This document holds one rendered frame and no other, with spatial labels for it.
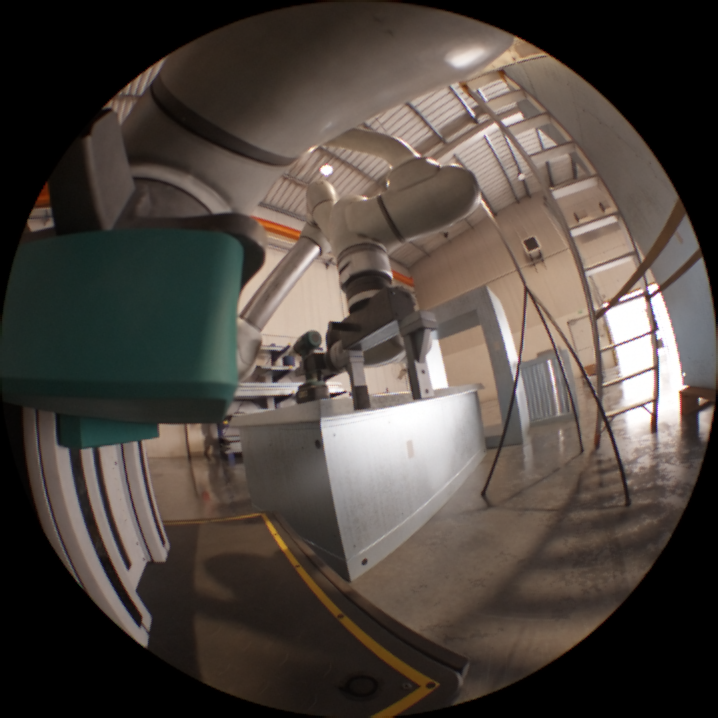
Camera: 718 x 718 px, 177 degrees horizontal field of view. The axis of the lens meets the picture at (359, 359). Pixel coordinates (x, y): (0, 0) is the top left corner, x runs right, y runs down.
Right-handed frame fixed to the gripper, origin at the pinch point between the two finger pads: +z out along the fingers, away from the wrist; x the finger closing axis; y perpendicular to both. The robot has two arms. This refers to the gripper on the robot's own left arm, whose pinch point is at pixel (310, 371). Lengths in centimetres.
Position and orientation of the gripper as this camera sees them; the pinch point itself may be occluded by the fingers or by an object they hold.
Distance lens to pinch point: 76.5
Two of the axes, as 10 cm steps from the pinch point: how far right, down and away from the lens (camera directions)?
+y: 1.5, 9.6, -2.2
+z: -6.6, 2.6, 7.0
